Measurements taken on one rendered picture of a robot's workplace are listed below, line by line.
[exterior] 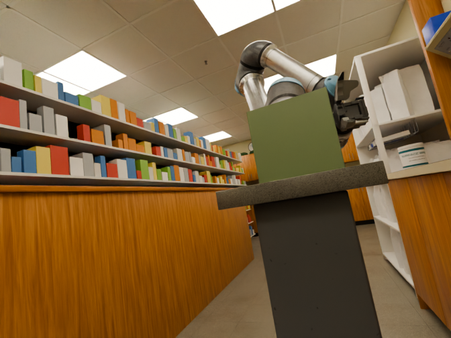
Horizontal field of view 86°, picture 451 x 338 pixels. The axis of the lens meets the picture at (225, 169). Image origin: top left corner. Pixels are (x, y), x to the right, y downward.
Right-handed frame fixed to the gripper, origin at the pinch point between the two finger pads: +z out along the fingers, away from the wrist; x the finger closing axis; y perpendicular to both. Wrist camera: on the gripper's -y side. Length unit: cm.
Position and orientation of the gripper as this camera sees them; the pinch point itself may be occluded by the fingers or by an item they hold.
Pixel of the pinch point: (345, 95)
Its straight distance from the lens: 74.3
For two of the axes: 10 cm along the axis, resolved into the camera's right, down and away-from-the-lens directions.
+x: 0.6, 9.5, -2.9
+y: 9.6, -1.4, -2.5
